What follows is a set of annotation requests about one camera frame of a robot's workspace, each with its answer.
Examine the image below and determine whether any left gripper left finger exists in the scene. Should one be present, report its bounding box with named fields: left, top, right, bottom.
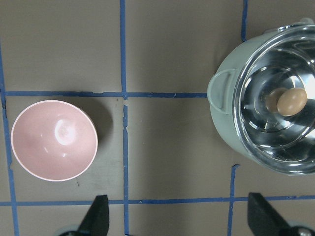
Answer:
left=77, top=195, right=109, bottom=236

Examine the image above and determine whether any pink bowl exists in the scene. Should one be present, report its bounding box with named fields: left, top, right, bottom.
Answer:
left=10, top=100, right=98, bottom=181

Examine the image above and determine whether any brown paper table mat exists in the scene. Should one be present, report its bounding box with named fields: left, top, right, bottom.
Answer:
left=0, top=0, right=315, bottom=236

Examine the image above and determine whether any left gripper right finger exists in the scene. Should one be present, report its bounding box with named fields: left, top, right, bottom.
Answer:
left=247, top=193, right=298, bottom=236

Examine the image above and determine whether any brown egg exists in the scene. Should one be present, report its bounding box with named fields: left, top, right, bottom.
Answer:
left=277, top=88, right=308, bottom=117

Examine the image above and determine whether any white electric pot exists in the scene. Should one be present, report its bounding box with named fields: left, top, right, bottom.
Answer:
left=207, top=18, right=315, bottom=176

